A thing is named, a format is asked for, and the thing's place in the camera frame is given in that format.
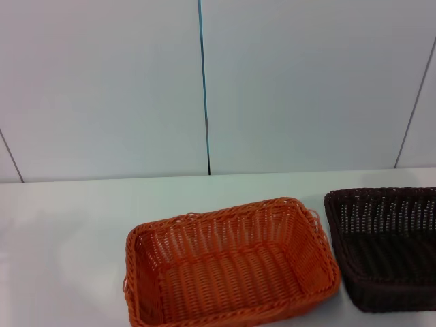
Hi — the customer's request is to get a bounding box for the dark brown woven basket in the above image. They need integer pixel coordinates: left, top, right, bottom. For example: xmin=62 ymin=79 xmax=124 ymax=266
xmin=323 ymin=186 xmax=436 ymax=314

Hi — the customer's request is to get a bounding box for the orange woven plastic basket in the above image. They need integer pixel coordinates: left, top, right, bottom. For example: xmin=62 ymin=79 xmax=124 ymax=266
xmin=123 ymin=196 xmax=343 ymax=327

